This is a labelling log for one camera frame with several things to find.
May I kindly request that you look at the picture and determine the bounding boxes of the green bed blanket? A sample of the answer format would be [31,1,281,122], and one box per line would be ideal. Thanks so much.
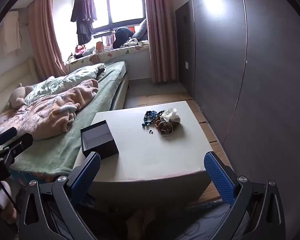
[11,61,128,180]

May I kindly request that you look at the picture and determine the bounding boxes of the pale floral quilt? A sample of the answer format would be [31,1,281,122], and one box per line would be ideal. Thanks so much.
[24,63,107,105]

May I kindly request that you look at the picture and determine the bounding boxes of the person's left hand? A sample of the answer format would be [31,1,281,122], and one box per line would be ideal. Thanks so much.
[0,181,18,224]

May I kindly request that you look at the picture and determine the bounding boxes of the pile of plush toys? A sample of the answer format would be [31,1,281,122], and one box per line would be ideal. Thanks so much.
[69,44,97,60]

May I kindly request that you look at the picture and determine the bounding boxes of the white leather ottoman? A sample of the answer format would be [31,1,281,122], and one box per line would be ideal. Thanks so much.
[72,100,212,203]

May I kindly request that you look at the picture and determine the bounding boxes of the brown bead bracelet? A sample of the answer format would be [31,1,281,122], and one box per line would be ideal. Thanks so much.
[157,120,174,137]

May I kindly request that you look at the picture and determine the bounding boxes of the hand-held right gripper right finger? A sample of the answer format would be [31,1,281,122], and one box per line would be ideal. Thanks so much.
[204,151,287,240]

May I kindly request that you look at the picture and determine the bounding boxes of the white butterfly hair clip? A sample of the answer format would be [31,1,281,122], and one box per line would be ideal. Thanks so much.
[160,107,181,124]

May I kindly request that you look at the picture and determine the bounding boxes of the floral window seat cushion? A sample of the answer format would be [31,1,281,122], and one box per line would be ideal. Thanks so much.
[65,40,150,73]

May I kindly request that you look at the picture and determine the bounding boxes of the blue chain bracelet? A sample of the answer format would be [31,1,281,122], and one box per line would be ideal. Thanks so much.
[142,110,157,127]

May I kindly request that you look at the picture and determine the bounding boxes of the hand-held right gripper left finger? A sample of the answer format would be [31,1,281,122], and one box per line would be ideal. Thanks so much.
[19,151,102,240]

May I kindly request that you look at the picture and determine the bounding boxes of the pink fleece blanket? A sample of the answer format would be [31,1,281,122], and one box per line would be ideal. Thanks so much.
[0,79,100,140]

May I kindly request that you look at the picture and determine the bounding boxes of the grey pillow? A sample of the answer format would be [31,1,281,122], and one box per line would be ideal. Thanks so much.
[132,19,148,42]

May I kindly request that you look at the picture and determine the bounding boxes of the black jewelry box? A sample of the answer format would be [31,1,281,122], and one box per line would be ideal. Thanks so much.
[80,120,120,160]

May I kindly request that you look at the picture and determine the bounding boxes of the pink curtain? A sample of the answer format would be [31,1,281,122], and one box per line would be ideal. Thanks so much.
[143,0,179,83]
[27,0,68,78]

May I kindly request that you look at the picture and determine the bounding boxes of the dark grey wardrobe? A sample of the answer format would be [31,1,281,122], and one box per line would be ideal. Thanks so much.
[175,0,300,180]

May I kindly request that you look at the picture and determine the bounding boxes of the cream upholstered bed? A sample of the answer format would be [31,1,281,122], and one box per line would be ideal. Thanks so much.
[0,57,130,120]

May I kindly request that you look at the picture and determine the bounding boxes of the beige plush toy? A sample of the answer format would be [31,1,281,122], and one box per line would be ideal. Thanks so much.
[9,83,34,109]

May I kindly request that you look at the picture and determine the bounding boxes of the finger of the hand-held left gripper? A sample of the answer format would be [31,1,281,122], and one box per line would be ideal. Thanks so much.
[0,127,17,147]
[0,133,33,160]

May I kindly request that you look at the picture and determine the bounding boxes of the hanging dark clothes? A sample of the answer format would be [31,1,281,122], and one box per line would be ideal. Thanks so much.
[70,0,98,45]

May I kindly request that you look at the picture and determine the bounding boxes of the window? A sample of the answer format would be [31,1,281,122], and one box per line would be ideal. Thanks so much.
[52,0,147,34]

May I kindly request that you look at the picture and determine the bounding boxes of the dark bag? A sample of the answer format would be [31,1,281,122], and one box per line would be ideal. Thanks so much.
[112,26,135,49]

